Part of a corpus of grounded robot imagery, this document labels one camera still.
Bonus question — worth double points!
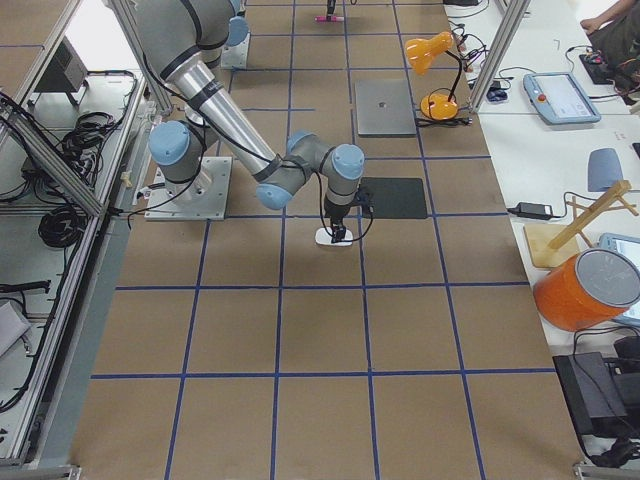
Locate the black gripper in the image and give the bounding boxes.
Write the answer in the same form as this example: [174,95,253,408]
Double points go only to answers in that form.
[323,189,374,242]

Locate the white computer mouse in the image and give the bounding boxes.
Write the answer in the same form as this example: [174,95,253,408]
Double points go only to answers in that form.
[315,228,354,247]

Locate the pink highlighter pen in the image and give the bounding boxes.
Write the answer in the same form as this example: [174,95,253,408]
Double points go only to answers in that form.
[314,15,344,23]

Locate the black mousepad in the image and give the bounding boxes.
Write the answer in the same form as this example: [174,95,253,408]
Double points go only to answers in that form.
[361,177,428,219]

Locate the silver laptop notebook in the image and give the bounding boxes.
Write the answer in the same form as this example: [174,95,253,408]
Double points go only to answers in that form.
[355,79,416,137]

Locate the orange desk lamp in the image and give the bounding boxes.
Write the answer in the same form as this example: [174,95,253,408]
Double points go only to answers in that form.
[404,31,460,122]

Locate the black power adapter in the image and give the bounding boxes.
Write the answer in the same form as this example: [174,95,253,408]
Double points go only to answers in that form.
[517,202,553,220]

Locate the wooden stand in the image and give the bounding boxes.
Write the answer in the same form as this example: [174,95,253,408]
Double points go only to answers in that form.
[524,180,639,269]

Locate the blue teach pendant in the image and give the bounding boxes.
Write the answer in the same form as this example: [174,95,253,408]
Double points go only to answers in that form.
[522,72,601,125]

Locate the orange cylindrical container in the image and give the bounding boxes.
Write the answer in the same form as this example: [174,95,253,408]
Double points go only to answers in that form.
[533,248,639,332]

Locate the black lamp power cable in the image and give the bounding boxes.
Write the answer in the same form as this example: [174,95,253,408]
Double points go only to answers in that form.
[415,115,474,128]

